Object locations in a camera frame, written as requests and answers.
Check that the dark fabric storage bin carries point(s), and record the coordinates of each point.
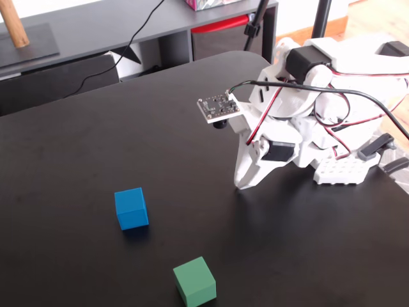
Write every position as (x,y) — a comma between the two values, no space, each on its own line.
(48,86)

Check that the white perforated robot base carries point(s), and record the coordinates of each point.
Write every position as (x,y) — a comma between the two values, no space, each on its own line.
(342,171)

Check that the grey black table clamp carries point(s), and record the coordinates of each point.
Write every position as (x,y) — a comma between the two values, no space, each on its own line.
(374,148)

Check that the wooden pole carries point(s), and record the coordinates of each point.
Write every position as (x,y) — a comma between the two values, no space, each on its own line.
(14,22)

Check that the green cube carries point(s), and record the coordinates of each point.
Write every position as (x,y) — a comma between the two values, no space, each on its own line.
(195,281)

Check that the plain black stand pole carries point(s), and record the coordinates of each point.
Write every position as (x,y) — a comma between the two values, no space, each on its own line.
(322,19)

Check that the colourful patterned box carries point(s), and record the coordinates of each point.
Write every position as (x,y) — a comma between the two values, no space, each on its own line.
(207,4)

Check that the dark storage bin red rim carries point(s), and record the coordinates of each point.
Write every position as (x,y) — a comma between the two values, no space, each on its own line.
(220,38)

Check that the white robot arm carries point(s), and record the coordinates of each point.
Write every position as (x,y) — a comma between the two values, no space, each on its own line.
(351,60)

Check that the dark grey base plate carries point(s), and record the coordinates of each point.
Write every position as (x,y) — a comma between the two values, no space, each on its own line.
(35,44)

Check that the blue cube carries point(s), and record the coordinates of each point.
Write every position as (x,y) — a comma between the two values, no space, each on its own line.
(131,208)

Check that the bare camera circuit board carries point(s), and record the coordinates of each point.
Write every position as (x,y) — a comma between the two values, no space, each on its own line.
(217,107)

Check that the black clamp lever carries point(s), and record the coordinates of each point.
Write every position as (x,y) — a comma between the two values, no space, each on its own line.
(396,166)

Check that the grey sideboard shelf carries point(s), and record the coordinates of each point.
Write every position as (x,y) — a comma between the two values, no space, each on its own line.
(96,28)

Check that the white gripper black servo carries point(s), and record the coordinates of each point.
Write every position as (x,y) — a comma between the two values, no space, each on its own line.
(277,151)

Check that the black stand pole with clip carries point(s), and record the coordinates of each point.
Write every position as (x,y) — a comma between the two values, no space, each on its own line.
(255,22)

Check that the white box black star pattern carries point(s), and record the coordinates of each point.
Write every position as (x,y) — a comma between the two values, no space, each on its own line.
(128,68)

